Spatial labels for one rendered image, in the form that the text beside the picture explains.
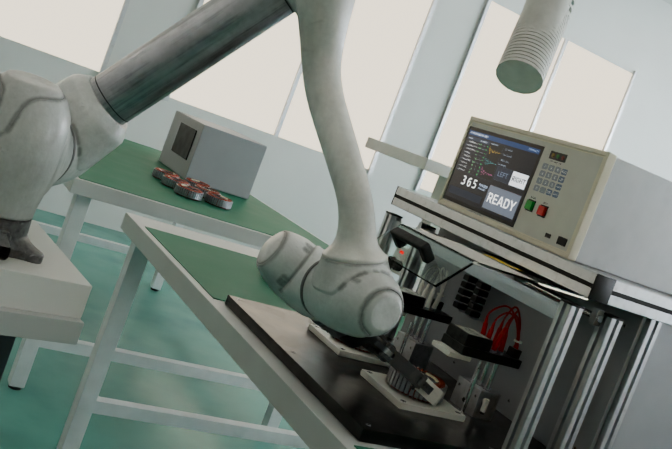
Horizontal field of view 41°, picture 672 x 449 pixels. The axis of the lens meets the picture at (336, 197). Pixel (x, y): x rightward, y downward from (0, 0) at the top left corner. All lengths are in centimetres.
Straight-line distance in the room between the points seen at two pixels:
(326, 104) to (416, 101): 568
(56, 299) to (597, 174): 95
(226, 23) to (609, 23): 674
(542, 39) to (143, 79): 172
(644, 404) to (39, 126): 116
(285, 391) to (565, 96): 657
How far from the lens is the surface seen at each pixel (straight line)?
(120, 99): 163
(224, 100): 640
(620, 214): 171
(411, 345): 192
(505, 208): 181
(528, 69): 298
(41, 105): 147
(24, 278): 146
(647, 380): 174
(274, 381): 160
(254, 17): 160
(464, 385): 177
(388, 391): 163
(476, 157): 193
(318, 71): 143
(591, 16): 803
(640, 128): 860
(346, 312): 130
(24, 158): 146
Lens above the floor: 118
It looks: 4 degrees down
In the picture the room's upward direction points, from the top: 21 degrees clockwise
